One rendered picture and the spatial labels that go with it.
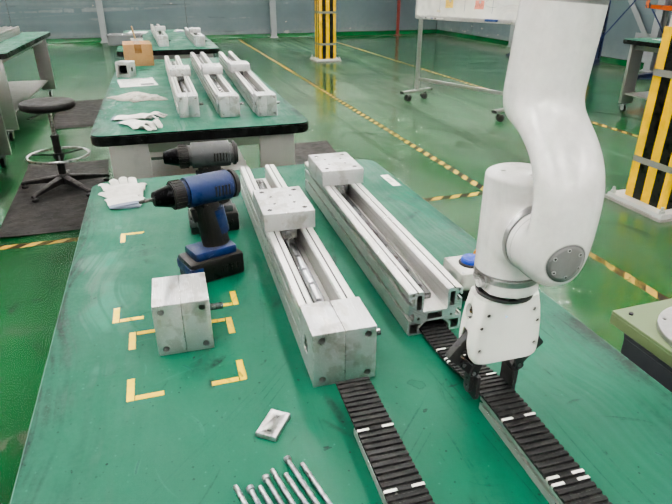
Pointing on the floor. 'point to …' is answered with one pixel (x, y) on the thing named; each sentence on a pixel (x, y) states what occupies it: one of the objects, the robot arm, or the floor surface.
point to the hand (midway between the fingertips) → (490, 379)
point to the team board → (490, 13)
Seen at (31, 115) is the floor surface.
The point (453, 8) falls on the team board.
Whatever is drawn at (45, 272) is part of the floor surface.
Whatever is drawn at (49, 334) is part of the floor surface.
